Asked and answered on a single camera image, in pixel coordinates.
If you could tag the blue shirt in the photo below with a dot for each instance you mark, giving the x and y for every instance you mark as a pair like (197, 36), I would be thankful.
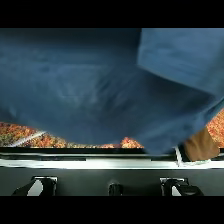
(100, 86)

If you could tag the silver frame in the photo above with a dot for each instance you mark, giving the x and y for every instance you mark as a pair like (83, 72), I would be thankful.
(100, 164)

